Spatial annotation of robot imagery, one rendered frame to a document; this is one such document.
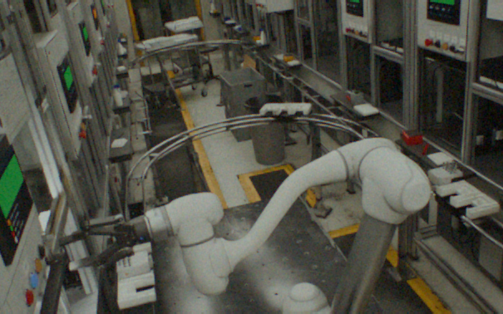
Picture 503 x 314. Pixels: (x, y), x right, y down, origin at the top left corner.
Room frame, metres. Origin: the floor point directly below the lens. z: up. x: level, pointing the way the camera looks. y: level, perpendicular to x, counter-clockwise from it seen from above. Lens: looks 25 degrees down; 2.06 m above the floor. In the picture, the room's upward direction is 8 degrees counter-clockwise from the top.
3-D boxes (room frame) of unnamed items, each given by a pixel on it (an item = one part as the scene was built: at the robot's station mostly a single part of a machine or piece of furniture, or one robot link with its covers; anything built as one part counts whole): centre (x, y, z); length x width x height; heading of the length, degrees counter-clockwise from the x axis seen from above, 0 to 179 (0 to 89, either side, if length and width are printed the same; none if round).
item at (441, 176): (2.03, -0.91, 0.92); 0.13 x 0.10 x 0.09; 101
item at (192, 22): (8.29, 0.82, 0.48); 0.84 x 0.58 x 0.97; 19
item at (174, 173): (6.00, 1.02, 0.01); 5.85 x 0.59 x 0.01; 11
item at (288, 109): (3.41, -0.29, 0.84); 0.37 x 0.14 x 0.10; 69
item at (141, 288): (1.64, 0.54, 0.84); 0.36 x 0.14 x 0.10; 11
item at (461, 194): (1.91, -0.93, 0.84); 0.37 x 0.14 x 0.10; 11
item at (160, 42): (6.96, 0.99, 0.48); 0.88 x 0.56 x 0.96; 119
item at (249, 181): (3.71, -0.18, 0.01); 1.00 x 0.55 x 0.01; 11
